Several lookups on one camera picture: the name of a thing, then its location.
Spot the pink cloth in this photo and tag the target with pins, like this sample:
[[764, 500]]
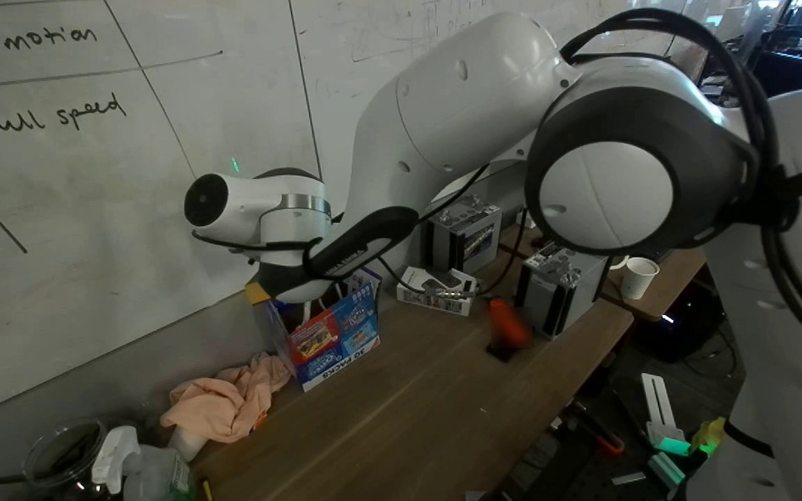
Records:
[[216, 408]]

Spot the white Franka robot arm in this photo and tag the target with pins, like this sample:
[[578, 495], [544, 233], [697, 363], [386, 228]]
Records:
[[475, 101]]

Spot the white paper cup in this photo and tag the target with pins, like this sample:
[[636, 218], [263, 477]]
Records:
[[642, 280]]

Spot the orange and black tool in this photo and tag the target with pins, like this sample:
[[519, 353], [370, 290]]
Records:
[[511, 321]]

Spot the whiteboard panel black writing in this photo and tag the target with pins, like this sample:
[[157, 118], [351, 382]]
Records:
[[95, 233]]

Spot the grey battery with printed label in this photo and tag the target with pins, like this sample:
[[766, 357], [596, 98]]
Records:
[[465, 237]]

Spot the large plain grey battery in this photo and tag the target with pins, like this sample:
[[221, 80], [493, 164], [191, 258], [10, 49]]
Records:
[[554, 294]]

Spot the green block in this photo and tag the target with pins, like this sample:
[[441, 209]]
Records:
[[670, 468]]

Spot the green and yellow object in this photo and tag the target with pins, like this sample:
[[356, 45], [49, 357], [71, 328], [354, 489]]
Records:
[[707, 436]]

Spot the yellow pencil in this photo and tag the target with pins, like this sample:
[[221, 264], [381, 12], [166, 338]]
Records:
[[203, 492]]

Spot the white clip tool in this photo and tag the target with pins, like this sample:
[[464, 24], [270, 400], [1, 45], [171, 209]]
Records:
[[657, 406]]

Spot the dark glass bowl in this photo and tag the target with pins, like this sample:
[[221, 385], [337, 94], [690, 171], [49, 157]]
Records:
[[49, 464]]

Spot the white phone box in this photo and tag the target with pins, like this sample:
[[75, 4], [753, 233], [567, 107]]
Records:
[[437, 296]]

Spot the blue printed cardboard box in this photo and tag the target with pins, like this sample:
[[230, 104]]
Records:
[[354, 336]]

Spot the black stool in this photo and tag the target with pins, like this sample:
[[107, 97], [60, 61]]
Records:
[[682, 336]]

